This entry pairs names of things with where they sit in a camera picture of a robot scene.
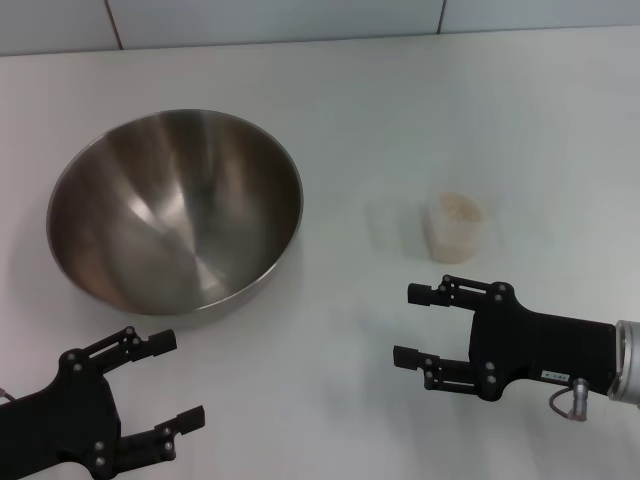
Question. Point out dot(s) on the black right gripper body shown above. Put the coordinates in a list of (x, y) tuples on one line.
[(540, 345)]

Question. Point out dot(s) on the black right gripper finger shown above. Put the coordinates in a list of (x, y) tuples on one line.
[(407, 357), (420, 294)]

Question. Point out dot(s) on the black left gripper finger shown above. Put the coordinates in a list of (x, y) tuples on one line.
[(190, 421), (155, 344)]

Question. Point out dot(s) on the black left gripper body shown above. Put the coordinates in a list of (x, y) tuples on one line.
[(60, 420)]

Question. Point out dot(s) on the large stainless steel bowl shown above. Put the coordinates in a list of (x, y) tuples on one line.
[(175, 210)]

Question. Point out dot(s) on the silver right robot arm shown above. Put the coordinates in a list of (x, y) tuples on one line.
[(627, 360)]

